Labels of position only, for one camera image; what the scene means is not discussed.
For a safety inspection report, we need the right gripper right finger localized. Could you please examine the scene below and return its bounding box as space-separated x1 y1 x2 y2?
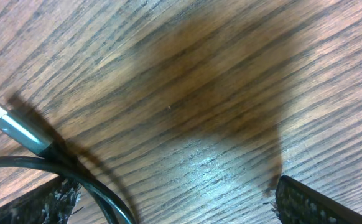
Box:
274 175 362 224

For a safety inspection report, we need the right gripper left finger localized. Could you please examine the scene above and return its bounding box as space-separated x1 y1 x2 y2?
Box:
0 177 81 224

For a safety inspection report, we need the black USB-A cable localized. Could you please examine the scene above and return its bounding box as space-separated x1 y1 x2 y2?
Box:
0 99 138 224

